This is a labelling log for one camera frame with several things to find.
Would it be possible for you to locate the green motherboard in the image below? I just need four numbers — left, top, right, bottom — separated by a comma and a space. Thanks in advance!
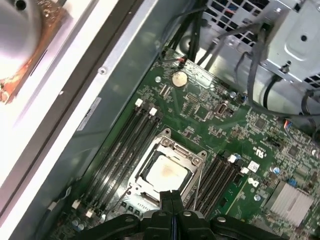
44, 48, 320, 240

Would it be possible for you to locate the silver drive cage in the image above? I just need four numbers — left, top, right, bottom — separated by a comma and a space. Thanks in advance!
174, 0, 320, 90

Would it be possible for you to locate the white barcode sticker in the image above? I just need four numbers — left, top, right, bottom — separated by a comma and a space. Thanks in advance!
76, 96, 102, 132

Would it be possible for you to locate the black cable bundle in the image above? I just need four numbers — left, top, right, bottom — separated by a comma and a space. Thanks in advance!
169, 7, 208, 66

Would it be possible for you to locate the coloured wire connector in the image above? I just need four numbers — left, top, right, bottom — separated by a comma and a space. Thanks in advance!
174, 56, 188, 68

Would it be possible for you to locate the silver coin battery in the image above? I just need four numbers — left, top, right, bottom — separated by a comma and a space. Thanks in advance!
171, 71, 188, 88

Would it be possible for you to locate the black PC case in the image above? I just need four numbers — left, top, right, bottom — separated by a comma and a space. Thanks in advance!
0, 0, 320, 240

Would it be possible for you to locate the black RAM slot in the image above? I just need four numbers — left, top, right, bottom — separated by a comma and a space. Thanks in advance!
71, 98, 145, 211
192, 153, 237, 218
204, 166, 251, 221
84, 107, 160, 218

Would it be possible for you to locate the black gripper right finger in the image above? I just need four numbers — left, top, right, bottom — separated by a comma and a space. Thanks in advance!
173, 190, 276, 240

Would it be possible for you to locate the CPU socket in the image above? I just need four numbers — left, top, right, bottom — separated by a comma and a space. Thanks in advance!
126, 127, 208, 213

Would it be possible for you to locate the metal socket cover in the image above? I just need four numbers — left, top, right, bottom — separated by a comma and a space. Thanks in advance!
134, 138, 205, 208

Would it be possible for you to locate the black pin header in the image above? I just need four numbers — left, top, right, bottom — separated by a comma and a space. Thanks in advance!
185, 92, 201, 105

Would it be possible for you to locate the silver CPU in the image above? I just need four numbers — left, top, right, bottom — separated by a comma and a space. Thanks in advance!
144, 154, 191, 193

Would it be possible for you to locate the silver chipset heatsink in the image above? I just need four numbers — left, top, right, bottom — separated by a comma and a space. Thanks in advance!
263, 179, 320, 227

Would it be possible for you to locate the locking lever wire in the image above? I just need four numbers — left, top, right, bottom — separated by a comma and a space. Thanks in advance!
192, 159, 203, 210
111, 183, 133, 215

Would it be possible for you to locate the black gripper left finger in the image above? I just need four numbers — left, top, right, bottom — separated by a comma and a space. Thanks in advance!
86, 190, 174, 240

